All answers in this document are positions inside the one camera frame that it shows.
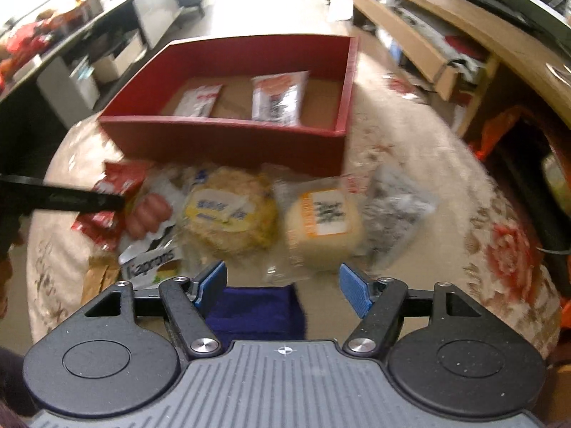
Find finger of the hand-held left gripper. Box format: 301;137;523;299
0;175;126;215

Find square bread packet orange label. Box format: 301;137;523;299
268;176;371;284

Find red cardboard box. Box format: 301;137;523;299
98;35;360;178

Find dark counter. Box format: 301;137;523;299
0;0;179;130

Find white cabinet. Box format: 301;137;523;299
133;0;185;50

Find brown packet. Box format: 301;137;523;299
80;254;122;309

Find red snack packet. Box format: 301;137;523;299
71;160;155;250

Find sausage packet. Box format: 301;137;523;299
118;167;186;290

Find dark blue packet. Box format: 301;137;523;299
209;285;307;343

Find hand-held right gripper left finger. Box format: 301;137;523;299
82;261;226;360

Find grey printed packet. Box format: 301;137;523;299
361;165;440;268

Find white packet black print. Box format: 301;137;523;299
251;71;310;127

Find round waffle cake packet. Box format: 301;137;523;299
176;165;279;257

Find wooden media shelf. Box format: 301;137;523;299
321;0;571;143

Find orange plastic bag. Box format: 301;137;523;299
468;107;542;161

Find white storage box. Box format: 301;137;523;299
38;60;100;114

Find white packet red label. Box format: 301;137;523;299
172;85;224;118

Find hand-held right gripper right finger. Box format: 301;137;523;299
339;263;487;360

